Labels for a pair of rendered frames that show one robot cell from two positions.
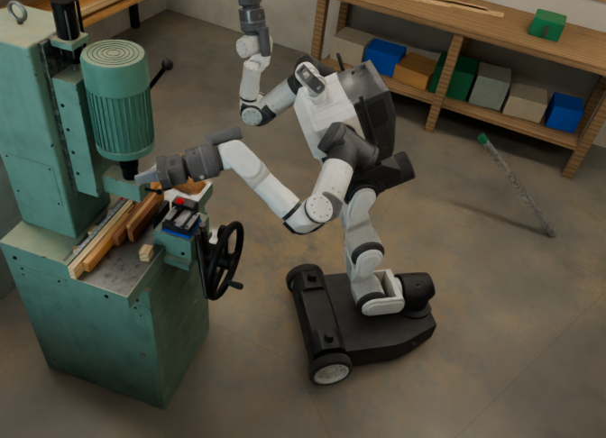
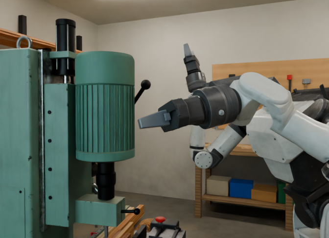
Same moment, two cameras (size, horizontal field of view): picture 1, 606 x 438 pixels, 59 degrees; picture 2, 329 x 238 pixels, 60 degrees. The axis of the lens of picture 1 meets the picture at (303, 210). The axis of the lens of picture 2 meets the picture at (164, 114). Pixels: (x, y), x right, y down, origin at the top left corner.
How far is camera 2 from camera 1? 1.04 m
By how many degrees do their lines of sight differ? 41
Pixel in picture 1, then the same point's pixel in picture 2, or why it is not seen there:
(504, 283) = not seen: outside the picture
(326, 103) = not seen: hidden behind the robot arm
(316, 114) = not seen: hidden behind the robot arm
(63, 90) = (53, 94)
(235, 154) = (257, 82)
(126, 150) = (110, 147)
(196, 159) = (212, 90)
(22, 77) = (16, 82)
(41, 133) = (21, 145)
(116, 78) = (110, 61)
